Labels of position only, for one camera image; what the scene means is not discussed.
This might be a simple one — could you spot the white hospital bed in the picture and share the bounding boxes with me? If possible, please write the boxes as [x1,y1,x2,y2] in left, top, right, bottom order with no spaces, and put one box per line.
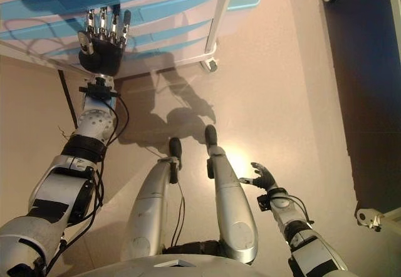
[374,0,401,227]

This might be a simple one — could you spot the thin black leg cable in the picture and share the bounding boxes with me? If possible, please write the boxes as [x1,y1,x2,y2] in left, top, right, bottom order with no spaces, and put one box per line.
[170,181,185,246]

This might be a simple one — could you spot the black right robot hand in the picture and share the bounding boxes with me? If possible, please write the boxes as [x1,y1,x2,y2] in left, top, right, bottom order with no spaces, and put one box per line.
[239,162,277,193]

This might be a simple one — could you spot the white medical cart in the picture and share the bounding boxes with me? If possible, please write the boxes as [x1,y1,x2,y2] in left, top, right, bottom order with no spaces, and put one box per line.
[0,0,239,82]

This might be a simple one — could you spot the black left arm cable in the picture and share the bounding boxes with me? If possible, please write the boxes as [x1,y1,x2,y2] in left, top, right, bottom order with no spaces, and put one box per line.
[45,95,130,274]

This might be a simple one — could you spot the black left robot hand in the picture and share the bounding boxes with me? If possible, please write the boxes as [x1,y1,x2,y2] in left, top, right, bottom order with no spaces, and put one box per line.
[77,4,132,76]

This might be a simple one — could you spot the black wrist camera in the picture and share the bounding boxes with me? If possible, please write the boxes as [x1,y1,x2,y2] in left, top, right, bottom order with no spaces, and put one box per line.
[78,78,120,101]
[256,194,272,212]

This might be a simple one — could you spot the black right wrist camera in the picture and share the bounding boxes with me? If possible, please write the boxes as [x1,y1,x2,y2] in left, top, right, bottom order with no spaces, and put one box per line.
[256,194,272,212]

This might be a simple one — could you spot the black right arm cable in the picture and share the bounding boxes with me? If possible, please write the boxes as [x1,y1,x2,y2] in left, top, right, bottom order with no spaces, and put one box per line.
[281,194,315,227]

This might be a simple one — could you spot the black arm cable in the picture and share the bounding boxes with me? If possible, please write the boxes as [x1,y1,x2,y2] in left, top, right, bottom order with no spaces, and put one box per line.
[45,95,130,274]
[281,194,315,227]

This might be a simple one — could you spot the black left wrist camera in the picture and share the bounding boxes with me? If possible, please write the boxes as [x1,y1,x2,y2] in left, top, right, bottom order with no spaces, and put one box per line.
[78,78,120,101]

